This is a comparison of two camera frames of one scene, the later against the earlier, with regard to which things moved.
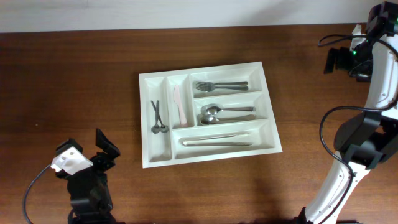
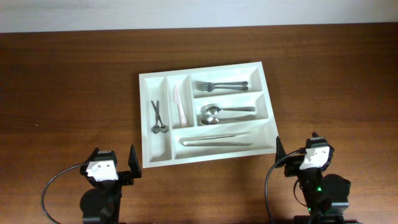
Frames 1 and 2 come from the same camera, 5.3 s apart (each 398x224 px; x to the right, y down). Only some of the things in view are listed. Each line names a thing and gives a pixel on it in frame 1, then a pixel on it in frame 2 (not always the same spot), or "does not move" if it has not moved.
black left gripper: x=97 y=160 → x=123 y=177
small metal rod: x=163 y=129 does not move
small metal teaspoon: x=156 y=129 does not move
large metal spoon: x=211 y=119 does not move
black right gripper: x=341 y=59 → x=290 y=170
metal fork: x=222 y=83 does not move
